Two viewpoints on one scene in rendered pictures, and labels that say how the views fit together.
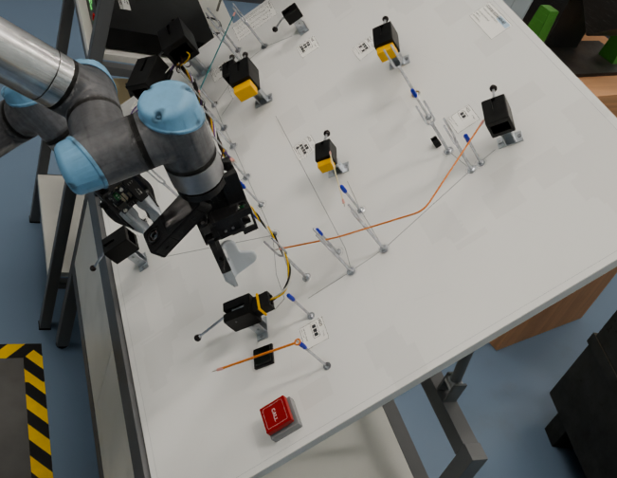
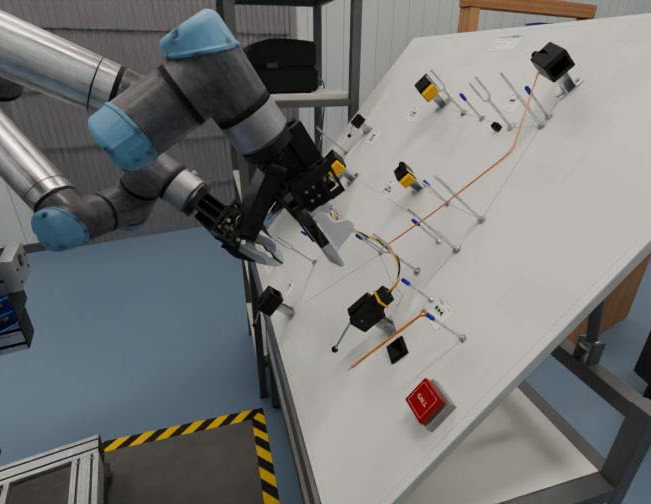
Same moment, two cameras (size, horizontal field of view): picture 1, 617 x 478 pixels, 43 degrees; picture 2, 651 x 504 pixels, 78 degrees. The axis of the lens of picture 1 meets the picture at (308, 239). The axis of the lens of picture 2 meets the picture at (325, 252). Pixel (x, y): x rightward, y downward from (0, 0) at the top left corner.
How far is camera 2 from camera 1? 0.69 m
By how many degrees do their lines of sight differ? 18
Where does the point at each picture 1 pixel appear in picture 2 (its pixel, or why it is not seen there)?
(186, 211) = (260, 180)
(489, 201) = (574, 136)
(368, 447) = (522, 429)
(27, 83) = (67, 81)
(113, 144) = (140, 89)
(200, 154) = (244, 85)
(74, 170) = (103, 128)
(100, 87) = not seen: hidden behind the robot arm
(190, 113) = (212, 24)
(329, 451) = (487, 440)
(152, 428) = (314, 445)
